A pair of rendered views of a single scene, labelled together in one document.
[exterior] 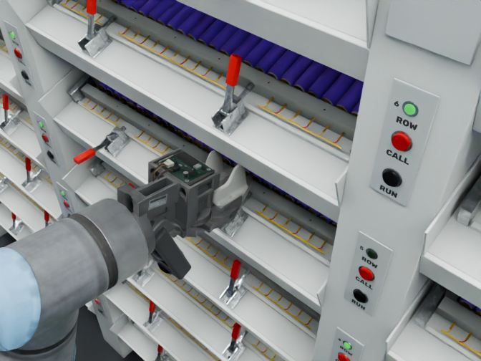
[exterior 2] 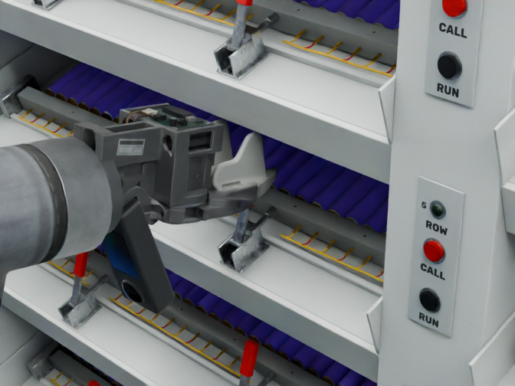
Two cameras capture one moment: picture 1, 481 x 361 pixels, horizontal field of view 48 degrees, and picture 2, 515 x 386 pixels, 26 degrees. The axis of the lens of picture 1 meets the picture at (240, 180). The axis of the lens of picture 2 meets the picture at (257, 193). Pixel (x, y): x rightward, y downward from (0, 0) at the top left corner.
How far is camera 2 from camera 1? 0.37 m
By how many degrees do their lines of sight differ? 17
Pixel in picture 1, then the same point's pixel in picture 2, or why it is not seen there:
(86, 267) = (25, 194)
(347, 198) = (398, 123)
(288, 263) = (328, 302)
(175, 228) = (154, 208)
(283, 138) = (316, 77)
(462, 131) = not seen: outside the picture
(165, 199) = (142, 148)
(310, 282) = (362, 324)
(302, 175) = (340, 114)
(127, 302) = not seen: outside the picture
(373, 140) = (423, 17)
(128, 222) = (87, 158)
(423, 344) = not seen: outside the picture
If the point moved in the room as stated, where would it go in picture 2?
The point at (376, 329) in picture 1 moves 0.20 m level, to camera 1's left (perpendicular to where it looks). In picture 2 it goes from (458, 361) to (195, 354)
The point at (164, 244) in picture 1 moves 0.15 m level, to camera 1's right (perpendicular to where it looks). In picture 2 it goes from (136, 228) to (325, 232)
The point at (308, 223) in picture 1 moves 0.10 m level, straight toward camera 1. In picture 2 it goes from (362, 239) to (342, 299)
